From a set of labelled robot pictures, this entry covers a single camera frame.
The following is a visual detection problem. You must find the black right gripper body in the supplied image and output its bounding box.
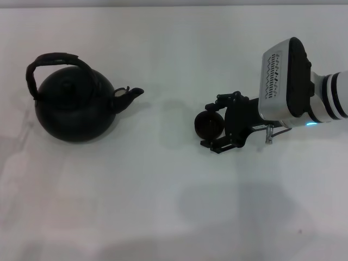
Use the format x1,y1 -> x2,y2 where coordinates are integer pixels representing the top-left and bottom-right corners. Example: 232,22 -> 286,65
223,96 -> 262,145

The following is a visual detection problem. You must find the small black teacup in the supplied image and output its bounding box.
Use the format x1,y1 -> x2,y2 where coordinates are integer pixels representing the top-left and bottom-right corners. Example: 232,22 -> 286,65
194,111 -> 225,140

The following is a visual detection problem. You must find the black round teapot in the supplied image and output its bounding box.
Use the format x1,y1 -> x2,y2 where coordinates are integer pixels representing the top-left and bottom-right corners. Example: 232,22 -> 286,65
26,52 -> 145,143

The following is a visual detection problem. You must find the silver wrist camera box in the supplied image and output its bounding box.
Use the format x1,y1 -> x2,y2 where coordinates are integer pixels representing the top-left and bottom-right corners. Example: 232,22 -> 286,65
257,36 -> 316,122

